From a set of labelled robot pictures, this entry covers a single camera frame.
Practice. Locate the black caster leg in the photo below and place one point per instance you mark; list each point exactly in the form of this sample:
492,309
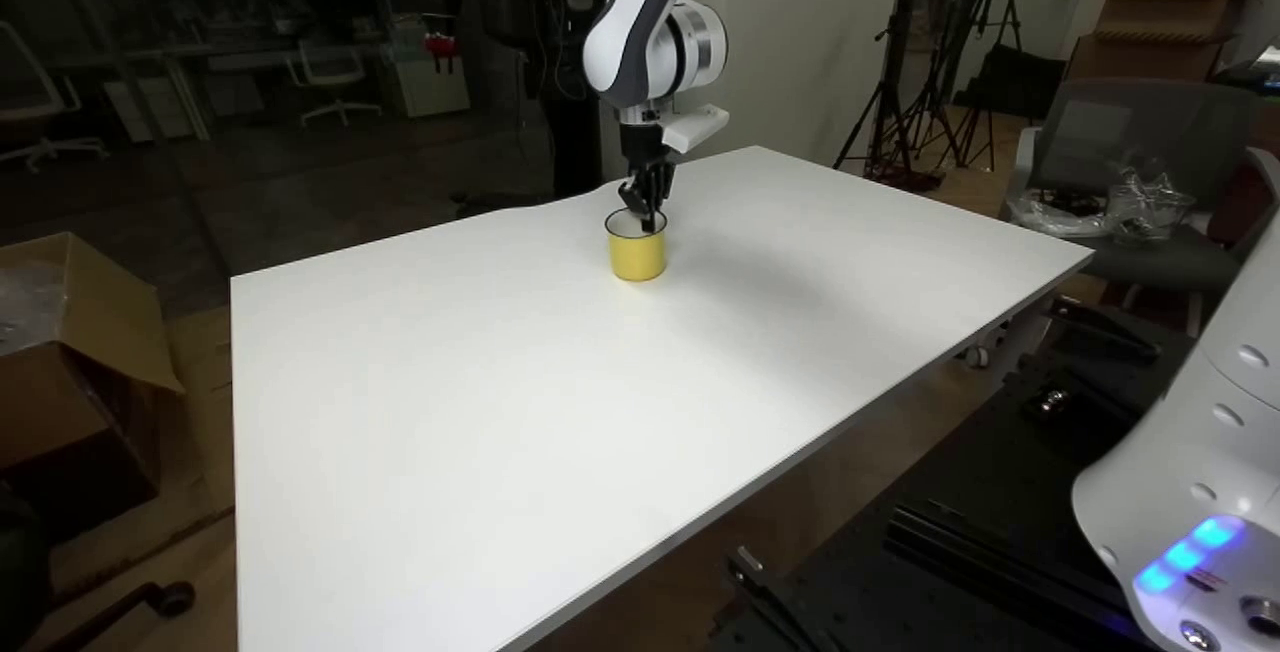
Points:
130,610

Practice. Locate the clear plastic bag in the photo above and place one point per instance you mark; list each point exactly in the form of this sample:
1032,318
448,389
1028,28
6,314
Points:
1140,204

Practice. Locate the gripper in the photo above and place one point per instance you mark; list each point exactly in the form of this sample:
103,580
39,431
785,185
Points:
640,144

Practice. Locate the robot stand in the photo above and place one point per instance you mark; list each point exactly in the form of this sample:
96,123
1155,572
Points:
980,532

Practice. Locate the open cardboard box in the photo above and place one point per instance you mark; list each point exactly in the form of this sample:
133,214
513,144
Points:
70,372

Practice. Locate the yellow cup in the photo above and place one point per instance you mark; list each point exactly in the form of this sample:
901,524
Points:
637,254

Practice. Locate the group of black tripods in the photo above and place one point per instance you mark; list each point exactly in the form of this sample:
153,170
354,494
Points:
930,82

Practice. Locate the white office chair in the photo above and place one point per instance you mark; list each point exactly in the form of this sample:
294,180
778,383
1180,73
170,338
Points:
330,72
35,97

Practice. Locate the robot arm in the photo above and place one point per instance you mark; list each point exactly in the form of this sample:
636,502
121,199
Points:
640,42

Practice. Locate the tall cardboard box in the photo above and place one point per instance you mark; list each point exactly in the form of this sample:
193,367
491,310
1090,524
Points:
1170,7

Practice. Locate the grey office chair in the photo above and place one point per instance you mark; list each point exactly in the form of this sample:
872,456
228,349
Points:
1150,142

